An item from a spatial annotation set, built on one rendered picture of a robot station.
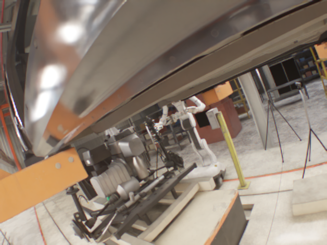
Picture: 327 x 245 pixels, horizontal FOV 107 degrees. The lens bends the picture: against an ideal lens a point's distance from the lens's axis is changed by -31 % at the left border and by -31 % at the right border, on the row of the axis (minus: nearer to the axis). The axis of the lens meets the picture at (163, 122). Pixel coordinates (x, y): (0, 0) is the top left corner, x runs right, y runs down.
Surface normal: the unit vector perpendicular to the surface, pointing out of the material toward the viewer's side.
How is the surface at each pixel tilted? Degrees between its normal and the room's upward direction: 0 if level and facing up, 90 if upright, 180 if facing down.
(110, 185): 90
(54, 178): 90
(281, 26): 101
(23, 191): 90
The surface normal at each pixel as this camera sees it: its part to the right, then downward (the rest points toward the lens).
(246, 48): -0.53, 0.44
